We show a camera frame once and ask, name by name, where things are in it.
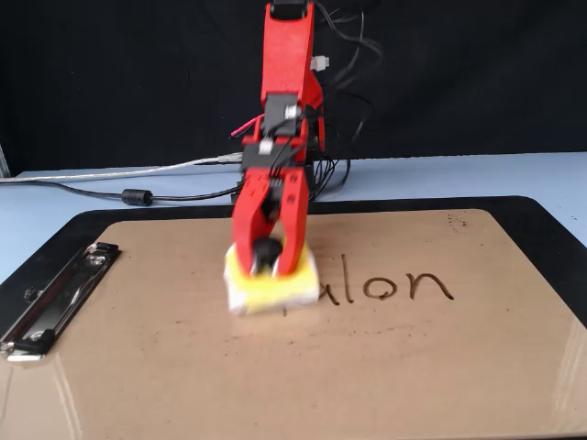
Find black power cable with ferrite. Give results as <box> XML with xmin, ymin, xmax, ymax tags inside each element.
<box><xmin>0</xmin><ymin>178</ymin><xmax>244</xmax><ymax>207</ymax></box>

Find silver braided usb cable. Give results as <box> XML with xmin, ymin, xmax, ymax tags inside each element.
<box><xmin>0</xmin><ymin>153</ymin><xmax>244</xmax><ymax>184</ymax></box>

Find black servo cables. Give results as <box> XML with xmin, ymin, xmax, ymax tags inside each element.
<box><xmin>309</xmin><ymin>0</ymin><xmax>386</xmax><ymax>203</ymax></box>

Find yellow sponge with black knob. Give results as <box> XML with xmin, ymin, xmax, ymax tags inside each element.
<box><xmin>223</xmin><ymin>236</ymin><xmax>321</xmax><ymax>317</ymax></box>

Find black mat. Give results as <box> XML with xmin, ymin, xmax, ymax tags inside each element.
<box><xmin>0</xmin><ymin>195</ymin><xmax>587</xmax><ymax>331</ymax></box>

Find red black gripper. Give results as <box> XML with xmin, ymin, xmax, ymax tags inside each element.
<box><xmin>231</xmin><ymin>135</ymin><xmax>310</xmax><ymax>279</ymax></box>

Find thin red wire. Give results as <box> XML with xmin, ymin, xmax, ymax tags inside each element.
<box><xmin>230</xmin><ymin>114</ymin><xmax>265</xmax><ymax>138</ymax></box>

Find metal clipboard clip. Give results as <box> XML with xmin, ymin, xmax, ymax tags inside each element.
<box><xmin>0</xmin><ymin>241</ymin><xmax>123</xmax><ymax>364</ymax></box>

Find brown clipboard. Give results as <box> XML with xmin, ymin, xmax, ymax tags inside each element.
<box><xmin>0</xmin><ymin>208</ymin><xmax>587</xmax><ymax>440</ymax></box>

